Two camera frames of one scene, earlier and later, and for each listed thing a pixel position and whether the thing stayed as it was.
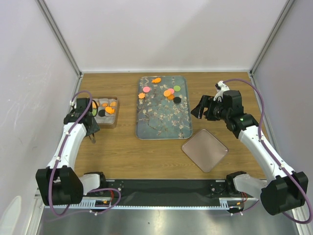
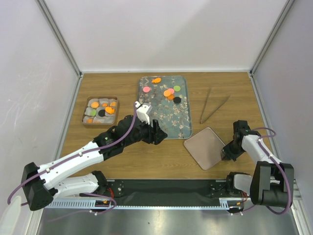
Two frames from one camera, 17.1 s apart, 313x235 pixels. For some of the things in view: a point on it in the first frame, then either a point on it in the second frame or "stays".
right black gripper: x=205 y=102 to x=227 y=154
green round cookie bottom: x=94 y=112 stays
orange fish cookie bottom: x=109 y=109 stays
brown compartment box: x=105 y=110 stays
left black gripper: x=95 y=128 to x=155 y=134
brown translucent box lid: x=205 y=149 stays
